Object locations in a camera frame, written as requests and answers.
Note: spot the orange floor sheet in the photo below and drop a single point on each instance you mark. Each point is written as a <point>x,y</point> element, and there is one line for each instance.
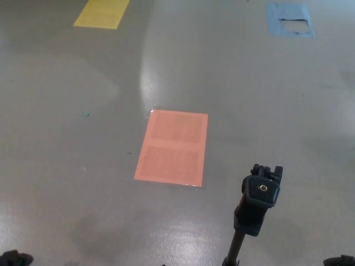
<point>172,149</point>

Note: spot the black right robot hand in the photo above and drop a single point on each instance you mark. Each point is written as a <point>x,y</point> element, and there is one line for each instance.
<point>342,261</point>

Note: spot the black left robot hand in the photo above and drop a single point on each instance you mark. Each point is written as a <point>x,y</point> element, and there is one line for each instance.
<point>15,259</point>

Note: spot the torn blue floor sheet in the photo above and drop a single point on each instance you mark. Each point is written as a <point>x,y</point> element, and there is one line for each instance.
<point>274,22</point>

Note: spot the yellow floor sheet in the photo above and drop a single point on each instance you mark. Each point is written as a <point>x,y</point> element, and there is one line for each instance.
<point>101,14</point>

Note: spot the black phone stand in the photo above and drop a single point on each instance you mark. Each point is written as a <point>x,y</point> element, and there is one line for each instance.
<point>258,210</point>

